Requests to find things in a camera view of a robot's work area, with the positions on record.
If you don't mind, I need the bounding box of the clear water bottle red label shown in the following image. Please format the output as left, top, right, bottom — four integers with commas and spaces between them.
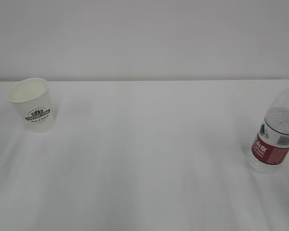
250, 87, 289, 173

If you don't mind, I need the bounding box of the white paper cup green logo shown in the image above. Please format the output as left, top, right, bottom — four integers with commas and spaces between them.
7, 78, 54, 133

